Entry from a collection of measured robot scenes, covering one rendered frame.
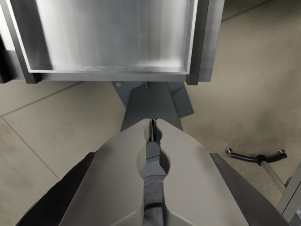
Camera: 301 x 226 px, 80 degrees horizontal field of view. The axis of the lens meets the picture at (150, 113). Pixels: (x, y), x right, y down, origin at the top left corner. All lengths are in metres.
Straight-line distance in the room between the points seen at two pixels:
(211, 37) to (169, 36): 0.07
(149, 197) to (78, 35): 0.45
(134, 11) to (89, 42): 0.09
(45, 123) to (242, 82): 1.50
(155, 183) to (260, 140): 1.29
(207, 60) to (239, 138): 1.35
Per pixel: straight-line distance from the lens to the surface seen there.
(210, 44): 0.34
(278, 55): 1.47
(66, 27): 0.35
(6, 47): 0.41
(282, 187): 1.55
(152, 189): 0.59
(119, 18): 0.33
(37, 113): 1.62
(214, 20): 0.34
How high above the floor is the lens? 1.20
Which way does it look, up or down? 62 degrees down
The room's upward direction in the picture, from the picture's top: 179 degrees counter-clockwise
